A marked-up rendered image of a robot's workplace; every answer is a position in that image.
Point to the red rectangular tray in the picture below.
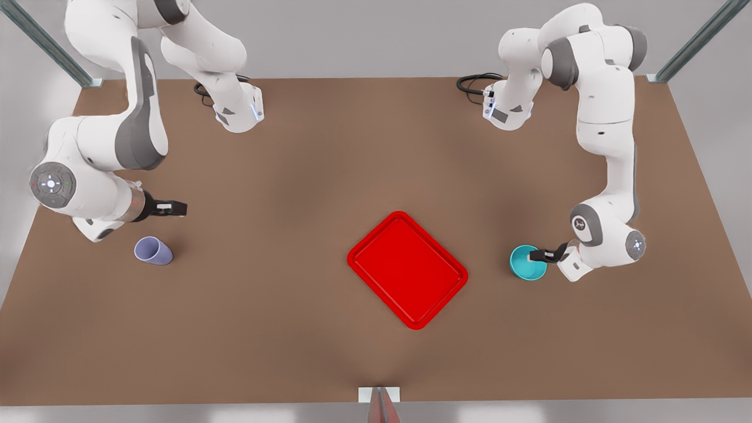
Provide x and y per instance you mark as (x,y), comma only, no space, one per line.
(408,269)

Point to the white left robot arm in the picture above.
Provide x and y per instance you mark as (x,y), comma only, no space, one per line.
(605,100)

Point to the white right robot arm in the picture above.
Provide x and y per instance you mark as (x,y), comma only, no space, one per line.
(94,141)

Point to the lavender plastic cup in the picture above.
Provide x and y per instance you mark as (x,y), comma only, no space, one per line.
(153,251)

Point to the teal bowl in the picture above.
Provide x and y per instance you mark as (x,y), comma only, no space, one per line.
(524,267)

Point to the silver frame post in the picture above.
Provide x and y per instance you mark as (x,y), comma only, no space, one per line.
(693,44)
(382,403)
(47,42)

